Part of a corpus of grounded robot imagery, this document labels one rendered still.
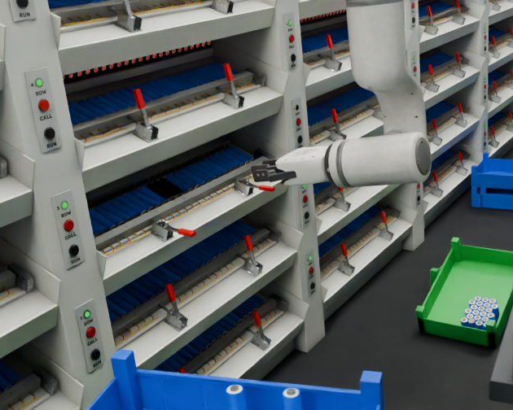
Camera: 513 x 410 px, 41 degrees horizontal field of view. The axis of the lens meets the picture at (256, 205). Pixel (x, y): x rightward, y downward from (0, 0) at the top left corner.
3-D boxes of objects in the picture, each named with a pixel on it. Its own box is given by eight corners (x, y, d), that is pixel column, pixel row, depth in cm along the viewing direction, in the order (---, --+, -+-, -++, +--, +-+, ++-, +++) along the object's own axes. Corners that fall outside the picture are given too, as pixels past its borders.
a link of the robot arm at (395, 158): (361, 133, 123) (336, 146, 116) (431, 124, 115) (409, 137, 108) (370, 177, 125) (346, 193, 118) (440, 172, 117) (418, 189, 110)
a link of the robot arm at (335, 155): (360, 133, 123) (344, 134, 125) (336, 146, 116) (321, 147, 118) (369, 177, 125) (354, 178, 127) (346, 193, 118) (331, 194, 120)
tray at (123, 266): (287, 191, 165) (296, 157, 160) (99, 300, 119) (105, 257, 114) (221, 154, 173) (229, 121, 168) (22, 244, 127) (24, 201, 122)
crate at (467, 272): (497, 348, 171) (493, 326, 167) (418, 331, 182) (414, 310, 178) (528, 268, 190) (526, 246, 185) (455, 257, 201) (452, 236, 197)
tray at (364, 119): (404, 122, 218) (419, 82, 211) (306, 180, 172) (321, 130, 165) (349, 97, 226) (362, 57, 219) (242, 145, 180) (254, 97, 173)
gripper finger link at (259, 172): (281, 162, 127) (252, 165, 131) (272, 167, 125) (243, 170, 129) (285, 179, 128) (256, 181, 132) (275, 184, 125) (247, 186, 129)
